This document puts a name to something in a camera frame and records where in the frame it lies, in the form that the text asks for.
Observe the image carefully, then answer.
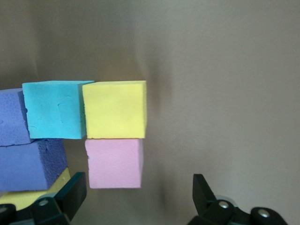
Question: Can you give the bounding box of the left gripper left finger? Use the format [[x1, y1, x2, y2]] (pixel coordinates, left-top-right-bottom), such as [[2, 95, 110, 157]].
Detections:
[[0, 172, 88, 225]]

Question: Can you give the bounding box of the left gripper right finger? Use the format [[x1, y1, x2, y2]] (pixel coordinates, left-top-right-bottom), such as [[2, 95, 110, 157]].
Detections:
[[187, 173, 288, 225]]

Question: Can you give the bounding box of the yellow foam block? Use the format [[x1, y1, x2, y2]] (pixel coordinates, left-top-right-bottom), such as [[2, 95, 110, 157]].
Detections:
[[82, 80, 147, 139], [0, 167, 71, 210]]

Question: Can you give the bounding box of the pink foam block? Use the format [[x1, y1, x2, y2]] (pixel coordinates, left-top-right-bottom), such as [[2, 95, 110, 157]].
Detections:
[[84, 138, 144, 189]]

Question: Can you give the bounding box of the blue foam block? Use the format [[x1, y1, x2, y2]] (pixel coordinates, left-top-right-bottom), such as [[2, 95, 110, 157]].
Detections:
[[22, 80, 94, 140]]

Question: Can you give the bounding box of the purple foam block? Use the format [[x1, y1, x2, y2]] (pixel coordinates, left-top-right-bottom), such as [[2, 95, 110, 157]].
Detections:
[[0, 88, 31, 147], [0, 138, 68, 193]]

